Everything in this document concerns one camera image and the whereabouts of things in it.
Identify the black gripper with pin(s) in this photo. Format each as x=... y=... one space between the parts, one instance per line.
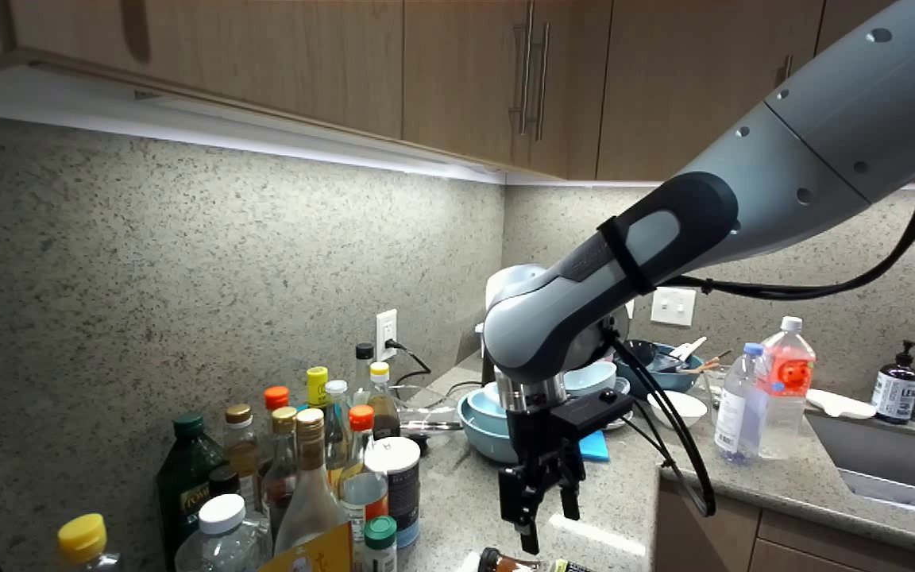
x=543 y=441

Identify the tea bottle with black lid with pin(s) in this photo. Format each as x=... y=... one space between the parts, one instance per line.
x=521 y=559

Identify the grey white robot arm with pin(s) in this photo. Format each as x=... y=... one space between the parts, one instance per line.
x=753 y=178

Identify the dark sauce bottle white cap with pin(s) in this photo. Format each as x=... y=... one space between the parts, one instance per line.
x=383 y=407

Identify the clear bottle with blue cap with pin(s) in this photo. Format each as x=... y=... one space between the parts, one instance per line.
x=738 y=413

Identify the green bottle with white cap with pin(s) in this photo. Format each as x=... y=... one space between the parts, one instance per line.
x=337 y=416

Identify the bottle with black cap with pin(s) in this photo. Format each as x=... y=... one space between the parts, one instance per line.
x=365 y=366

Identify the glass bottle with tan cap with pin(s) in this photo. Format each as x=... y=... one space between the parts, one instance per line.
x=312 y=496

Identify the slim bottle with yellow cap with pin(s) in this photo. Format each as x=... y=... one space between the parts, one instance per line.
x=317 y=387

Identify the dark bottle with tan cap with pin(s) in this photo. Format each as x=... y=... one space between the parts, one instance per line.
x=280 y=465

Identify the clear bottle with red label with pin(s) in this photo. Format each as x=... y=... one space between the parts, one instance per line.
x=790 y=383

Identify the bottle with orange cap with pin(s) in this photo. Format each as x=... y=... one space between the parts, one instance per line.
x=277 y=397

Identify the bottle with brown cap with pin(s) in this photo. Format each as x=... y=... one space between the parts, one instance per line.
x=241 y=445

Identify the clear bottle with white cap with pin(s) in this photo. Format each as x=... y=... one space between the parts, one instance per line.
x=225 y=536

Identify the green olive oil bottle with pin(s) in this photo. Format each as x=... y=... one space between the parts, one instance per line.
x=189 y=481

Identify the dark soap dispenser bottle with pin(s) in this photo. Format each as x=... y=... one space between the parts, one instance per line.
x=896 y=392

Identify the blue silicone pad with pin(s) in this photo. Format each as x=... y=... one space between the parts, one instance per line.
x=596 y=445

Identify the stacked blue bowls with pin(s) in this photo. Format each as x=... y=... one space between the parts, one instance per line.
x=599 y=379

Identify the sea salt canister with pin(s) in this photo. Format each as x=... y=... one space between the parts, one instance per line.
x=394 y=481

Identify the small white bowl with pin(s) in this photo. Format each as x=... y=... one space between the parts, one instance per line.
x=682 y=407

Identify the small jar with green cap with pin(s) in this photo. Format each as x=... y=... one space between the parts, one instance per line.
x=381 y=543

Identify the dark blue bowl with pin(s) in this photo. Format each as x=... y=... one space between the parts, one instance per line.
x=676 y=373

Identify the small spice jar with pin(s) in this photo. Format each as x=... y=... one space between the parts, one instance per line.
x=365 y=496

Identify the white spoon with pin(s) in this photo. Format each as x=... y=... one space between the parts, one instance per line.
x=690 y=347

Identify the wooden lower cabinet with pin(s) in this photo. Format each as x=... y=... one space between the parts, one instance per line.
x=778 y=536

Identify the white cloth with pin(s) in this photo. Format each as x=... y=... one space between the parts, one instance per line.
x=841 y=404

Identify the steel sink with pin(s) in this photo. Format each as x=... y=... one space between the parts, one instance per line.
x=891 y=462

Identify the wooden upper cabinets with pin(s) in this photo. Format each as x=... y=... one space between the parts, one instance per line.
x=373 y=66

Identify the under-cabinet light strip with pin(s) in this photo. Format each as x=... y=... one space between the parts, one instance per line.
x=215 y=121

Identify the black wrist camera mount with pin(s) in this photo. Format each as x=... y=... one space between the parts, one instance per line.
x=601 y=412

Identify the white double wall outlet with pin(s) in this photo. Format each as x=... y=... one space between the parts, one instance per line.
x=672 y=306

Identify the white wall outlet with plug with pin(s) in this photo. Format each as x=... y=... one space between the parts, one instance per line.
x=386 y=331

